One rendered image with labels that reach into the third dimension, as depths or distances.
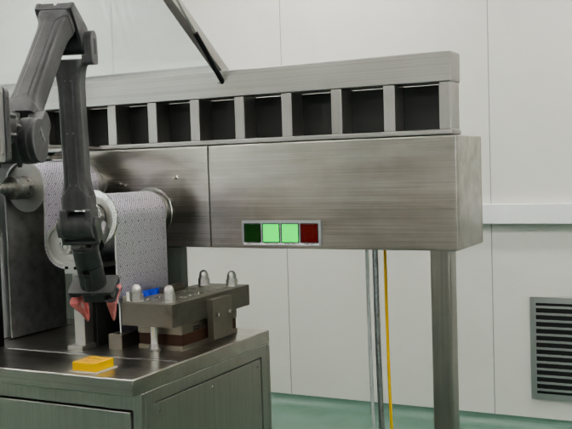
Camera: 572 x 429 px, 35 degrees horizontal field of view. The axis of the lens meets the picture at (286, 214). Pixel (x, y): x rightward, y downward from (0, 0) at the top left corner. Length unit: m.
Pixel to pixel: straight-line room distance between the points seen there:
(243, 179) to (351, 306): 2.53
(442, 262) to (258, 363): 0.59
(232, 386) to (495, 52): 2.75
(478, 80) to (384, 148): 2.39
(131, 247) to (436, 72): 0.94
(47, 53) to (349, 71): 0.97
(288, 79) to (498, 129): 2.33
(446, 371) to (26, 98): 1.45
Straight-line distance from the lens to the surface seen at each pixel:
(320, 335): 5.14
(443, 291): 2.54
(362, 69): 2.44
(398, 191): 2.39
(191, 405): 2.31
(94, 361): 2.21
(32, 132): 1.57
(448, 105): 2.36
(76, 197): 1.91
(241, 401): 2.53
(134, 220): 2.50
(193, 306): 2.39
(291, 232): 2.51
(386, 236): 2.41
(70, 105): 1.90
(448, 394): 2.60
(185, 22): 2.53
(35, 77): 1.70
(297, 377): 5.26
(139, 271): 2.52
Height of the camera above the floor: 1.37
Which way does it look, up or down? 3 degrees down
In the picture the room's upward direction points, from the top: 2 degrees counter-clockwise
